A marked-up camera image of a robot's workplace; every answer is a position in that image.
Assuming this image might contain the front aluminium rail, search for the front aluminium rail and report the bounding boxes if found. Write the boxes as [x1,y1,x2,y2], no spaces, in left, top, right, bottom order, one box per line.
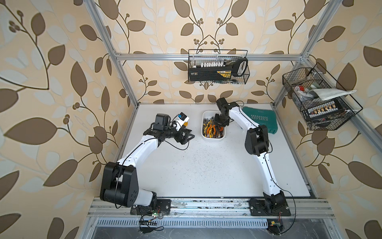
[87,197,335,220]

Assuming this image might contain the black yellow tool in basket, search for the black yellow tool in basket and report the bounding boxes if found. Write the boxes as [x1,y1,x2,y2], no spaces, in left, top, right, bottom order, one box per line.
[188,58,250,84]

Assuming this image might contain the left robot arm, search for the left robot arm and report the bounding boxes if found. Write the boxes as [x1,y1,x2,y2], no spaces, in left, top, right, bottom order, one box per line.
[99,125,195,208]

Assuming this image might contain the white plastic storage box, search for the white plastic storage box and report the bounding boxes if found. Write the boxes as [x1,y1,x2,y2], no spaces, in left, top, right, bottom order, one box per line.
[201,111,225,142]

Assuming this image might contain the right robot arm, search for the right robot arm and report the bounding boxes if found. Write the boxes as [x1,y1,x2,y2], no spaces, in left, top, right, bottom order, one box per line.
[214,98,291,217]

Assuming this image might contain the green tool case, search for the green tool case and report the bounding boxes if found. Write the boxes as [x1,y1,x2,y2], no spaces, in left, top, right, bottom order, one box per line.
[242,107,278,134]

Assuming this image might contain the white papers in basket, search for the white papers in basket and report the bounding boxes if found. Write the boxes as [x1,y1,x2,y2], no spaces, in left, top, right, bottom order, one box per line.
[308,88,357,101]

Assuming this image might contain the back wire basket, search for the back wire basket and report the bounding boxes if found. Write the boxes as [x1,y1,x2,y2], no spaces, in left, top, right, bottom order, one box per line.
[188,48,250,84]

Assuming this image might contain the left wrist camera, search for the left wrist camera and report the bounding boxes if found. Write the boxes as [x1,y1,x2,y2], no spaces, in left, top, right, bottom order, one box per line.
[174,112,190,131]

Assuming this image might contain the socket set in right basket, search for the socket set in right basket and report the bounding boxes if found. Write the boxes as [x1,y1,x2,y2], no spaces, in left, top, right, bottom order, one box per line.
[307,101,343,119]

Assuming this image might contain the wire basket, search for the wire basket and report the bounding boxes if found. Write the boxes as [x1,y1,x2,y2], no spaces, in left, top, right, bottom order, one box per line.
[188,48,250,84]
[283,63,363,130]

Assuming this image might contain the right wire basket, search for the right wire basket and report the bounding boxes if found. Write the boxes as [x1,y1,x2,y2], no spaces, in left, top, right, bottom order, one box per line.
[283,63,363,130]

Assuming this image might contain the aluminium frame post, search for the aluminium frame post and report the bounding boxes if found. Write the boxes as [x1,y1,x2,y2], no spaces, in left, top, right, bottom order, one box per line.
[84,1,139,109]

